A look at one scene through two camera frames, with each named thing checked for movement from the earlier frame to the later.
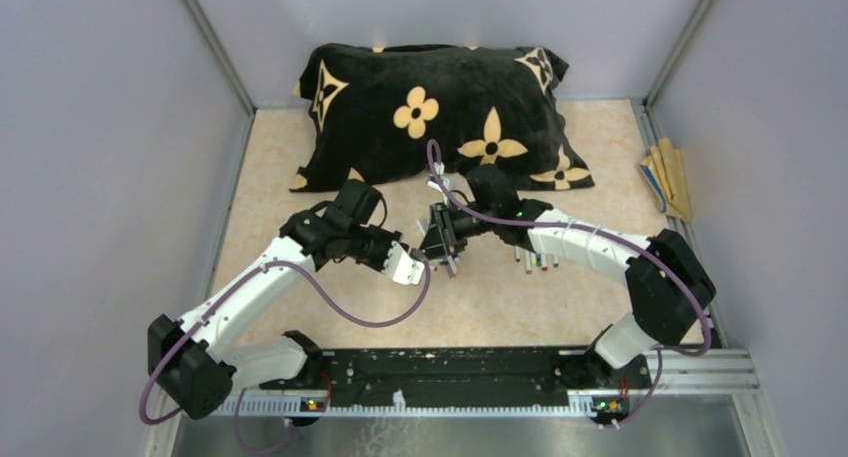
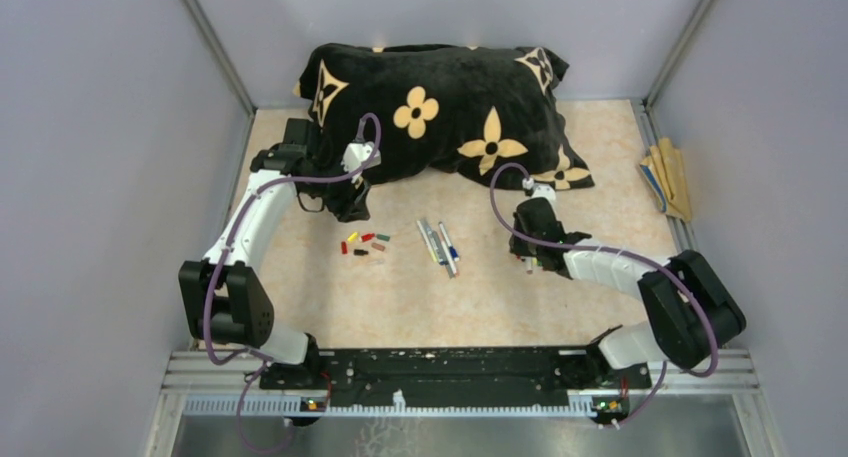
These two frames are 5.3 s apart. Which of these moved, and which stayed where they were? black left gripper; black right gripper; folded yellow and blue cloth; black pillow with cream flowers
Moved: black left gripper; black right gripper
Stayed: black pillow with cream flowers; folded yellow and blue cloth
